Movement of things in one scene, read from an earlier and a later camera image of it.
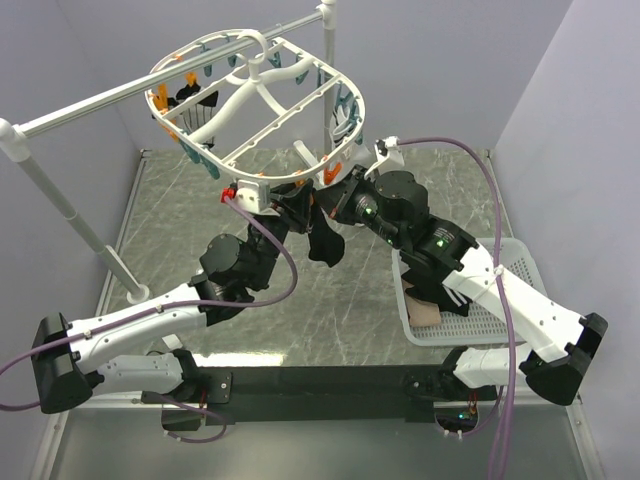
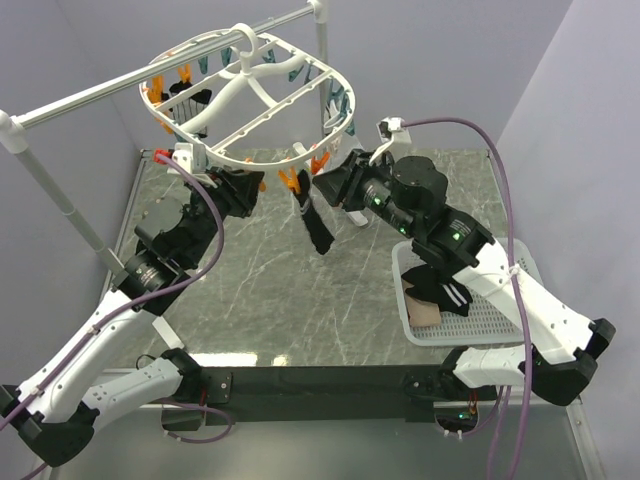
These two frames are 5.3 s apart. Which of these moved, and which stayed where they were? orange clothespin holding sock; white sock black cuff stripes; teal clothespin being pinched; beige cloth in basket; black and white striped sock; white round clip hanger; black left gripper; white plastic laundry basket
Moved: white sock black cuff stripes; black left gripper; white round clip hanger; teal clothespin being pinched; black and white striped sock; orange clothespin holding sock
Stayed: white plastic laundry basket; beige cloth in basket
